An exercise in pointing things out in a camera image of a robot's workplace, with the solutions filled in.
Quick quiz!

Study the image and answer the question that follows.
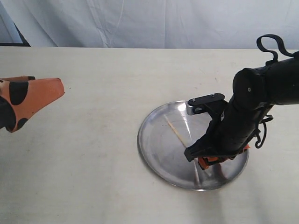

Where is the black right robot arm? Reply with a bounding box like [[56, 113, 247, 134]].
[[184, 52, 299, 169]]

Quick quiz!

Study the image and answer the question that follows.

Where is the round stainless steel plate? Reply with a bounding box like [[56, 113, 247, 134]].
[[137, 101, 249, 191]]

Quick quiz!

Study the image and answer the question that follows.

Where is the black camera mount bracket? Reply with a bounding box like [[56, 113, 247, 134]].
[[185, 93, 228, 119]]

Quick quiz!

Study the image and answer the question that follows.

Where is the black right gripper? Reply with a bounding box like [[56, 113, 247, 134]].
[[184, 112, 259, 170]]

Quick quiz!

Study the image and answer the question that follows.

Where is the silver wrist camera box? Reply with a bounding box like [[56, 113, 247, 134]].
[[186, 103, 206, 116]]

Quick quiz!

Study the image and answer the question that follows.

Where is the black camera cable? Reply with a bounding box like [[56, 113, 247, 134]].
[[253, 34, 294, 150]]

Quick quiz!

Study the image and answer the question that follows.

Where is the white backdrop cloth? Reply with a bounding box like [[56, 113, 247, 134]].
[[1, 0, 299, 49]]

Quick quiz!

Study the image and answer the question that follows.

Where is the thin beige flexible strip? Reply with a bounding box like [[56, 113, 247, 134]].
[[164, 115, 187, 148]]

